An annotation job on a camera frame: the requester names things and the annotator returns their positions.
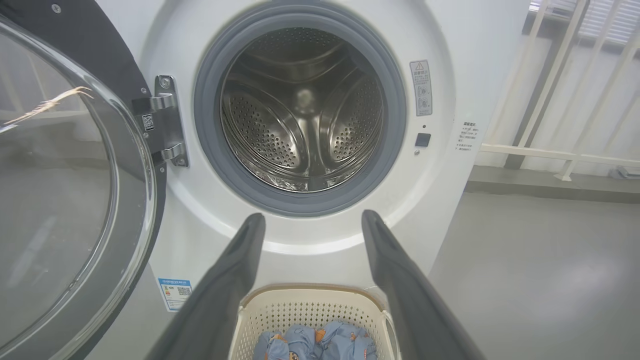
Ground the black round glass washer door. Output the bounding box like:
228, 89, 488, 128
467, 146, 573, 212
0, 0, 167, 360

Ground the black text instruction label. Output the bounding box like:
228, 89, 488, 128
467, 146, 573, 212
455, 121, 480, 153

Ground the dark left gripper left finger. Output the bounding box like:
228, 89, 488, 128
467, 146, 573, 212
145, 213, 266, 360

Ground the white front-load washing machine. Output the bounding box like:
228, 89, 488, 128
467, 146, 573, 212
85, 0, 532, 360

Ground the blue energy label sticker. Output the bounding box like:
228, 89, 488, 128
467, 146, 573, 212
158, 278, 193, 313

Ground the cream perforated laundry basket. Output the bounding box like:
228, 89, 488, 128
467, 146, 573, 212
228, 284, 401, 360

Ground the metal door hinge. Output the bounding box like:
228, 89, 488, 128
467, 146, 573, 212
132, 75, 190, 168

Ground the white metal railing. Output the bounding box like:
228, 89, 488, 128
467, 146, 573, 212
480, 0, 640, 182

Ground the perforated steel washer drum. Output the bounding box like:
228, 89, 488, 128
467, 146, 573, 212
220, 27, 385, 193

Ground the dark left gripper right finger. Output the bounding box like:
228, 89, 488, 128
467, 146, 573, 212
361, 209, 488, 360

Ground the grey warning sticker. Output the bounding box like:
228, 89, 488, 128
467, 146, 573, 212
409, 60, 434, 117

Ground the blue cartoon print garment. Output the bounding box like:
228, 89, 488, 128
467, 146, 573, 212
252, 325, 321, 360
315, 321, 378, 360

